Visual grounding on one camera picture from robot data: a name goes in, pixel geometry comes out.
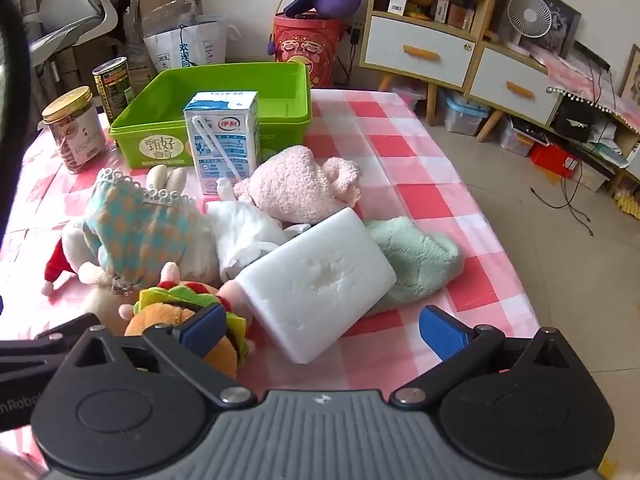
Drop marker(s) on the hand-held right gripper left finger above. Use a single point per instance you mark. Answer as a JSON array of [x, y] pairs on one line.
[[202, 324]]

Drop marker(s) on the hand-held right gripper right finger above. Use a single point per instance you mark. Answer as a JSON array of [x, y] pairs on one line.
[[442, 331]]

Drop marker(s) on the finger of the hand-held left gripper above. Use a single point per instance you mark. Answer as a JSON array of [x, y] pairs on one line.
[[45, 347]]

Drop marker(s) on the hamburger plush toy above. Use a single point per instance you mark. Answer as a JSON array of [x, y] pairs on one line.
[[160, 320]]

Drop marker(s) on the green fluffy towel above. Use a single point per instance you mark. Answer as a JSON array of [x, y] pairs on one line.
[[415, 260]]

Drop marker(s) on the white plush red hat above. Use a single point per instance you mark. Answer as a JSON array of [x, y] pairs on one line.
[[54, 265]]

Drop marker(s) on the white plastic bag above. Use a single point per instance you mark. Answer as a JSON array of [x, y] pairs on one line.
[[240, 230]]

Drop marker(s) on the white foam block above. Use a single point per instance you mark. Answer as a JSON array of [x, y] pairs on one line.
[[310, 285]]

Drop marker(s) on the rabbit plush checked dress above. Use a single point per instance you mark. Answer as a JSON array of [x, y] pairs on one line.
[[135, 230]]

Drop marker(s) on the pink plush toy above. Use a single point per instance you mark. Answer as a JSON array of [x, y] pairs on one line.
[[295, 185]]

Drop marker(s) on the blue white milk carton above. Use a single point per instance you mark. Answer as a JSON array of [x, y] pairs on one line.
[[225, 140]]

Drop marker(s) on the green plastic box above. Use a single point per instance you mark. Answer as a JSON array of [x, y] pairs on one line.
[[165, 105]]

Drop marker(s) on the pink checked tablecloth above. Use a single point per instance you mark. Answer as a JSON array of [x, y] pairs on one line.
[[400, 160]]

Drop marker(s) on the red flat box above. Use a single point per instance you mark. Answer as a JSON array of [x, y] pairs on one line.
[[552, 160]]

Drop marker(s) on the cookie jar gold lid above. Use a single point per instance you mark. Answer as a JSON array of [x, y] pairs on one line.
[[75, 135]]

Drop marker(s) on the clear storage box blue lid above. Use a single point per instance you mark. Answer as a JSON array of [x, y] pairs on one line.
[[465, 115]]

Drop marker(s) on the black bag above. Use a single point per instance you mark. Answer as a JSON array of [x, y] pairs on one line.
[[575, 120]]

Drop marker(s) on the black yellow drink can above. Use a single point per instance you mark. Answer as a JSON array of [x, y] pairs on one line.
[[115, 87]]

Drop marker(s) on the low cabinet white drawer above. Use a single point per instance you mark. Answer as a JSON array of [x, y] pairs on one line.
[[515, 87]]

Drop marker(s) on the tall cabinet white drawer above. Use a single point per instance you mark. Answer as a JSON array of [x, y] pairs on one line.
[[420, 52]]

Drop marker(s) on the white paper shopping bag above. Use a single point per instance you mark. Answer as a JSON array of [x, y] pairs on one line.
[[195, 42]]

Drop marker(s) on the pink beaded table cover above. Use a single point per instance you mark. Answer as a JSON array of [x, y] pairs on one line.
[[575, 75]]

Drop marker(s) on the low white wooden cabinet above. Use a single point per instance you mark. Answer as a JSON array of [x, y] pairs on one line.
[[480, 42]]

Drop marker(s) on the red printed bucket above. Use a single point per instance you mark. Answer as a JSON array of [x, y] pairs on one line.
[[310, 50]]

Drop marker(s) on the small brown boxes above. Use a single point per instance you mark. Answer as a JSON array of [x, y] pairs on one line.
[[452, 12]]

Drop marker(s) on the small white desk fan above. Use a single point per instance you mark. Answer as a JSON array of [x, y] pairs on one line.
[[530, 15]]

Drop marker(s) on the white office chair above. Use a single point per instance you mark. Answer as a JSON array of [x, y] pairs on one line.
[[75, 20]]

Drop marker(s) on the yellow shelf item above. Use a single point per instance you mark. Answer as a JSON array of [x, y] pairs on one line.
[[421, 2]]

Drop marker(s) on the black wall plug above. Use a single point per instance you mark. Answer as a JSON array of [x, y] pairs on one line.
[[356, 35]]

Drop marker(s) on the wooden picture frame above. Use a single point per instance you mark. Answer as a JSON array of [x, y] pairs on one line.
[[631, 75]]

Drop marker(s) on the black picture frame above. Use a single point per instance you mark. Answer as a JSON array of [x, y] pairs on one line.
[[565, 20]]

